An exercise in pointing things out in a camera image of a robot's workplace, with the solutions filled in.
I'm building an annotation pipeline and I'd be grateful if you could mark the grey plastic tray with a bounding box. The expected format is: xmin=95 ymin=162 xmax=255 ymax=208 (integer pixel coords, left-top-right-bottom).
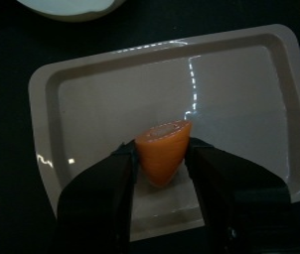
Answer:
xmin=27 ymin=23 xmax=300 ymax=243

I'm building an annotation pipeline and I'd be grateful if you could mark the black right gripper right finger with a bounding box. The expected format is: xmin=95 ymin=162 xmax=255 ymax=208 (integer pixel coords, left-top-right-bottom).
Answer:
xmin=183 ymin=137 xmax=293 ymax=254

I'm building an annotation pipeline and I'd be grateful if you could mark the white bowl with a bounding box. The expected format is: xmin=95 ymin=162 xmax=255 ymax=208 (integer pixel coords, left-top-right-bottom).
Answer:
xmin=16 ymin=0 xmax=127 ymax=23

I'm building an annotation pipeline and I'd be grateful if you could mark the orange toy carrot bottom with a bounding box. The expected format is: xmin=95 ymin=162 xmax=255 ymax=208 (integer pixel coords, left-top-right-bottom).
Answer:
xmin=134 ymin=119 xmax=194 ymax=189

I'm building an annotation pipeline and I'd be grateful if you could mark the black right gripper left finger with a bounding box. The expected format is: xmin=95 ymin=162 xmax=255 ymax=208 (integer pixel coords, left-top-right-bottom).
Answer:
xmin=56 ymin=139 xmax=140 ymax=254

